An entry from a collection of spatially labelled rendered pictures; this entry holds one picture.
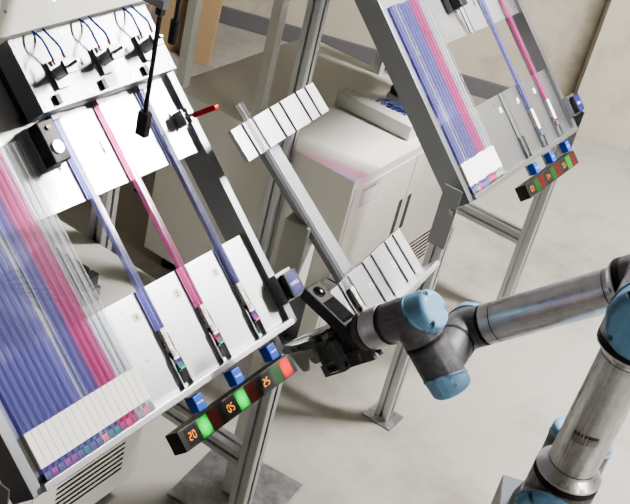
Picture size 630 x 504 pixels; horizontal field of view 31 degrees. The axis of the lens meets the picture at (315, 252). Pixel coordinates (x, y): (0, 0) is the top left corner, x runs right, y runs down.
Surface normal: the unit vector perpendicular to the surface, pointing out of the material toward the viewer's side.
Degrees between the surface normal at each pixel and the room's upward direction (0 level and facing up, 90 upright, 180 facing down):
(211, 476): 0
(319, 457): 0
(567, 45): 90
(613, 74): 90
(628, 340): 82
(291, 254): 90
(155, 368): 43
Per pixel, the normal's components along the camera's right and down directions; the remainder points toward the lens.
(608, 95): -0.20, 0.49
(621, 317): -0.40, 0.29
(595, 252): 0.21, -0.82
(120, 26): 0.70, -0.29
